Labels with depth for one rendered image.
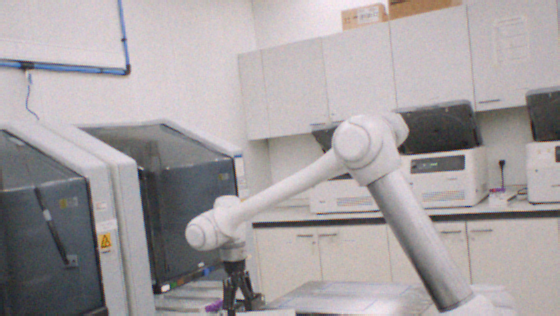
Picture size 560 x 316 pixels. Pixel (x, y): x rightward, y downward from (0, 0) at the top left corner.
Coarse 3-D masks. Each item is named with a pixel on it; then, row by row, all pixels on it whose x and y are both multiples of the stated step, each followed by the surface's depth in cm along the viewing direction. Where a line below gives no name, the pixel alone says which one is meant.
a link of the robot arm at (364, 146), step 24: (360, 120) 154; (336, 144) 154; (360, 144) 151; (384, 144) 154; (360, 168) 156; (384, 168) 154; (384, 192) 156; (408, 192) 156; (384, 216) 159; (408, 216) 154; (408, 240) 155; (432, 240) 153; (432, 264) 153; (432, 288) 154; (456, 288) 151; (456, 312) 150; (480, 312) 148
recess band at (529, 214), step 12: (432, 216) 397; (444, 216) 393; (456, 216) 390; (468, 216) 386; (480, 216) 382; (492, 216) 378; (504, 216) 375; (516, 216) 371; (528, 216) 368; (540, 216) 364; (552, 216) 361
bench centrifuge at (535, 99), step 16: (528, 96) 372; (544, 96) 370; (528, 112) 384; (544, 112) 381; (544, 128) 394; (528, 144) 368; (544, 144) 362; (528, 160) 364; (544, 160) 358; (528, 176) 362; (544, 176) 357; (528, 192) 364; (544, 192) 358
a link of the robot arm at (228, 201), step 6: (222, 198) 198; (228, 198) 197; (234, 198) 198; (216, 204) 198; (222, 204) 196; (228, 204) 196; (234, 204) 197; (240, 228) 196; (246, 228) 200; (240, 234) 197; (228, 240) 194; (234, 240) 197; (240, 240) 198
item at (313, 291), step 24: (312, 288) 254; (336, 288) 249; (360, 288) 245; (384, 288) 240; (408, 288) 236; (312, 312) 220; (336, 312) 215; (360, 312) 211; (384, 312) 208; (408, 312) 205
